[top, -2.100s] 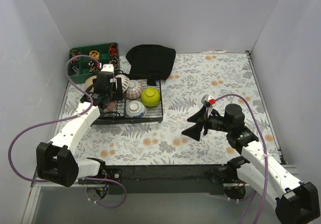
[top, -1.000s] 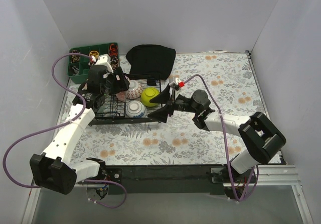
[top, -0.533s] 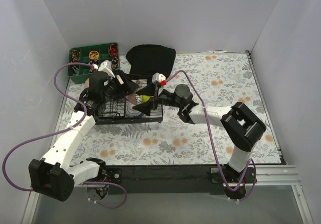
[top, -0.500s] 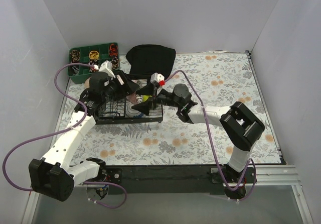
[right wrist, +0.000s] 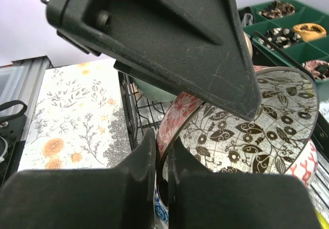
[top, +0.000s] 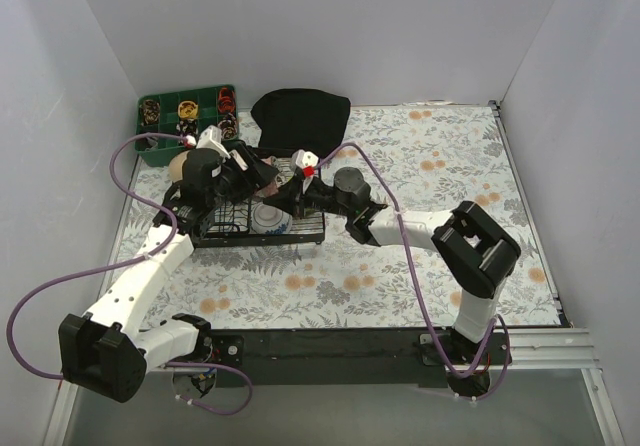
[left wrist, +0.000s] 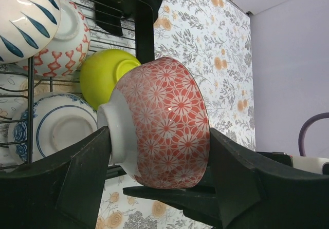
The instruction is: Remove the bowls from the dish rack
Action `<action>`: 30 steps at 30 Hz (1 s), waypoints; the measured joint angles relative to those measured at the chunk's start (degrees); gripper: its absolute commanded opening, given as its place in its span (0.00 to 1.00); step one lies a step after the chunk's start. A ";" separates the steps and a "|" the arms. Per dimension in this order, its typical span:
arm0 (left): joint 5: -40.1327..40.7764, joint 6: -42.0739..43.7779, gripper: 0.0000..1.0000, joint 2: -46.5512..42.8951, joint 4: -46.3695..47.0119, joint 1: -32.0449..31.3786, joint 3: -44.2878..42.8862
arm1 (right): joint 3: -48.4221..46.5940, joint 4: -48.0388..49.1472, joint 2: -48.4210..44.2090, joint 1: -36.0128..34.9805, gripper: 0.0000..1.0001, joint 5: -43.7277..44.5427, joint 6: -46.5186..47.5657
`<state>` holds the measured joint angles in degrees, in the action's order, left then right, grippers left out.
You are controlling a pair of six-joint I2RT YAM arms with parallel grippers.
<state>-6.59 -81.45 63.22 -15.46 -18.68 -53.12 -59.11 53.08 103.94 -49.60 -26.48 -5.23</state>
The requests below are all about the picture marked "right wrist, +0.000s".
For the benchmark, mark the white blue patterned bowl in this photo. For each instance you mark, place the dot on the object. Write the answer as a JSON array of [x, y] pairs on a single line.
[[161, 215]]

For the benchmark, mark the floral table mat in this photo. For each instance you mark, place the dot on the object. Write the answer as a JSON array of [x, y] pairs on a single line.
[[78, 121]]

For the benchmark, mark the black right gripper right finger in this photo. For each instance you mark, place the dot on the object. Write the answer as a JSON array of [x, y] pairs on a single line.
[[193, 46]]

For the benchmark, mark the celadon green bowl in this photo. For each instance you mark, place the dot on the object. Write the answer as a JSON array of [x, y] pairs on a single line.
[[153, 93]]

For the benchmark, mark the green compartment tray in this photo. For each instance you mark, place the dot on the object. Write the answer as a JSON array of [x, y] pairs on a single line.
[[292, 34]]

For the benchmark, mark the yellow-green bowl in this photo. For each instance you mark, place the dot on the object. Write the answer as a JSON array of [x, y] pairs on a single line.
[[324, 224]]

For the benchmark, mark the white red patterned bowl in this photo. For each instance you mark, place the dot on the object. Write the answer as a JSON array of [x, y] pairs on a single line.
[[305, 165]]

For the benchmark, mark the floral brown leaf bowl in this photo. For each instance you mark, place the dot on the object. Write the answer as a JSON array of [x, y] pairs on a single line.
[[223, 142]]

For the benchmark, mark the black wire dish rack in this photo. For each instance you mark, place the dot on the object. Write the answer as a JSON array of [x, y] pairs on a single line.
[[140, 114]]

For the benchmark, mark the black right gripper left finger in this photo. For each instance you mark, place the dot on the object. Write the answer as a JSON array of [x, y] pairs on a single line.
[[118, 197]]

